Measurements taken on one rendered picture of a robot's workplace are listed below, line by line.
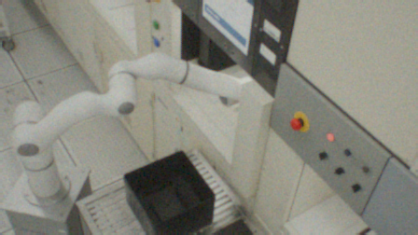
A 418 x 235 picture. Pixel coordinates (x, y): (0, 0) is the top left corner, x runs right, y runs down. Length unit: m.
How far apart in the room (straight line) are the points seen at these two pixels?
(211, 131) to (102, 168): 1.18
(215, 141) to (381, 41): 1.14
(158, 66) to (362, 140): 0.75
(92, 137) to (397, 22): 2.56
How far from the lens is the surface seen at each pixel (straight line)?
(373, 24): 1.25
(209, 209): 1.98
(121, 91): 1.75
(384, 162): 1.36
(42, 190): 2.15
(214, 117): 2.30
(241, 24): 1.66
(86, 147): 3.37
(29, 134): 1.86
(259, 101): 1.62
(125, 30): 2.86
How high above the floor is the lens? 2.50
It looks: 45 degrees down
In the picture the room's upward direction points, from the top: 5 degrees clockwise
